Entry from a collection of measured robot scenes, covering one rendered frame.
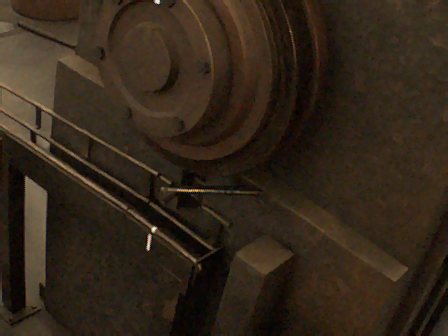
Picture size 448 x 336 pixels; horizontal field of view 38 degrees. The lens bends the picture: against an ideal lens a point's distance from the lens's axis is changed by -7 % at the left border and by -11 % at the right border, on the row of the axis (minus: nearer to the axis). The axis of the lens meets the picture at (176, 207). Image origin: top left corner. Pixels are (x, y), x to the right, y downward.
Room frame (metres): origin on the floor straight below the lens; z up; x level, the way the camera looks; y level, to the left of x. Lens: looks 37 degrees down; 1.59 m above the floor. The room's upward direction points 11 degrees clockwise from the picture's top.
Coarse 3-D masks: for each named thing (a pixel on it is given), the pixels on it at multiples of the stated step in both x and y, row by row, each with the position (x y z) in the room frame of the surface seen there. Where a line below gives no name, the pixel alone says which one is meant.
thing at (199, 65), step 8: (112, 0) 1.07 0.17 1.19; (120, 0) 1.06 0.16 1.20; (168, 0) 0.99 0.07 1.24; (96, 48) 1.08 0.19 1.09; (96, 56) 1.08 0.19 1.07; (200, 64) 0.93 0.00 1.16; (200, 72) 0.93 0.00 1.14; (120, 112) 1.03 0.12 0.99; (128, 112) 1.02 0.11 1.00; (176, 120) 0.95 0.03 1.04; (176, 128) 0.95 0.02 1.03
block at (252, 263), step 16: (256, 240) 1.00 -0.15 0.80; (272, 240) 1.00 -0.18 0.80; (240, 256) 0.95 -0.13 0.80; (256, 256) 0.95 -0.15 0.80; (272, 256) 0.96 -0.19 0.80; (288, 256) 0.97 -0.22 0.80; (240, 272) 0.94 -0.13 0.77; (256, 272) 0.92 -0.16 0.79; (272, 272) 0.92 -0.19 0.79; (240, 288) 0.93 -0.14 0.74; (256, 288) 0.91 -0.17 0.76; (272, 288) 0.94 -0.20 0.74; (224, 304) 0.94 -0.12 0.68; (240, 304) 0.92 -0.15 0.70; (256, 304) 0.91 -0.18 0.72; (272, 304) 0.96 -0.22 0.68; (224, 320) 0.94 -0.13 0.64; (240, 320) 0.92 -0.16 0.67; (256, 320) 0.92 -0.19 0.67
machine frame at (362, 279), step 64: (320, 0) 1.10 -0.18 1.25; (384, 0) 1.03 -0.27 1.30; (64, 64) 1.43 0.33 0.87; (384, 64) 1.01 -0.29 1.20; (64, 128) 1.42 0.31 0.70; (128, 128) 1.28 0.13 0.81; (320, 128) 1.06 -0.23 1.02; (384, 128) 0.99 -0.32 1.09; (320, 192) 1.04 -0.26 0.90; (384, 192) 0.96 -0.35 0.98; (64, 256) 1.40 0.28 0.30; (128, 256) 1.25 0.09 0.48; (320, 256) 0.96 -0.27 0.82; (384, 256) 0.92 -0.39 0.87; (64, 320) 1.39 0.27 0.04; (128, 320) 1.23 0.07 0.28; (192, 320) 1.11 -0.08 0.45; (320, 320) 0.92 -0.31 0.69; (384, 320) 0.91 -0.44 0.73
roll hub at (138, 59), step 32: (128, 0) 1.05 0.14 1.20; (160, 0) 1.01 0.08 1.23; (192, 0) 0.99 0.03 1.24; (96, 32) 1.10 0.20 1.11; (128, 32) 1.04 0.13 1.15; (160, 32) 1.00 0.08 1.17; (192, 32) 0.96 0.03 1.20; (224, 32) 0.98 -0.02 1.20; (128, 64) 1.03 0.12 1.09; (160, 64) 0.98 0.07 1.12; (192, 64) 0.97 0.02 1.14; (224, 64) 0.95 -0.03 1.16; (128, 96) 1.04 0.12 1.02; (160, 96) 1.00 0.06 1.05; (192, 96) 0.95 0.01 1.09; (224, 96) 0.96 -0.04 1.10; (160, 128) 0.98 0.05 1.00; (192, 128) 0.94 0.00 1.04
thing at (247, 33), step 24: (216, 0) 1.00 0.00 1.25; (240, 0) 1.00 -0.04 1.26; (240, 24) 0.97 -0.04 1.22; (264, 24) 0.97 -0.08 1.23; (240, 48) 0.96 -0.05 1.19; (264, 48) 0.96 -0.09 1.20; (240, 72) 0.96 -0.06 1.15; (264, 72) 0.95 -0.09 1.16; (240, 96) 0.95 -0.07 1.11; (264, 96) 0.95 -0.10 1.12; (216, 120) 0.97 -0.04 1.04; (240, 120) 0.96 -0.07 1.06; (264, 120) 0.95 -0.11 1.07; (168, 144) 1.06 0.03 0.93; (192, 144) 1.00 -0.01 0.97; (216, 144) 0.99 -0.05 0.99; (240, 144) 0.96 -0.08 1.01
